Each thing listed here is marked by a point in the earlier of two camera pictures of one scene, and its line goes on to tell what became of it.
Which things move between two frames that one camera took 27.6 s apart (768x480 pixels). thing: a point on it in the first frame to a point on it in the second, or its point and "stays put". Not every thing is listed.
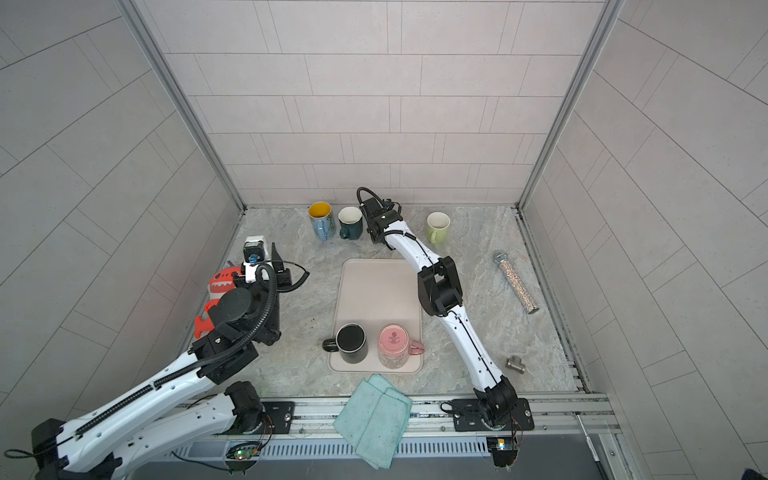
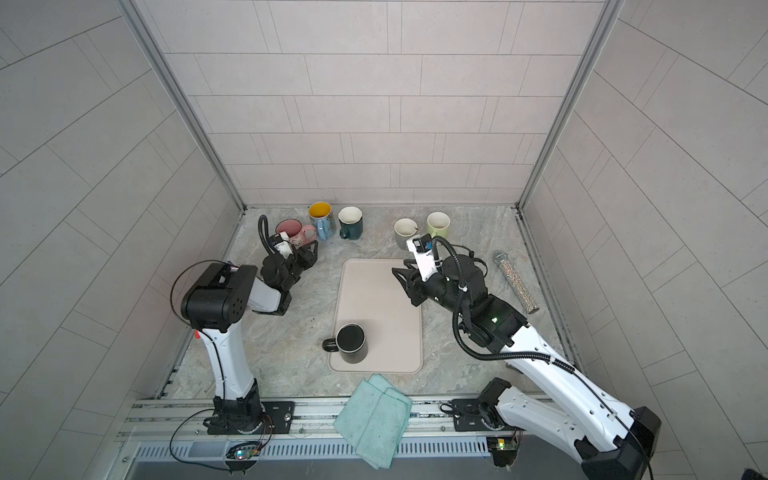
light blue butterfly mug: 322,220 stays put
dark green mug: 350,220 stays put
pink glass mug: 394,346 to 297,234
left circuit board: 241,457 stays put
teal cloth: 373,421 stays put
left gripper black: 281,275 to 307,260
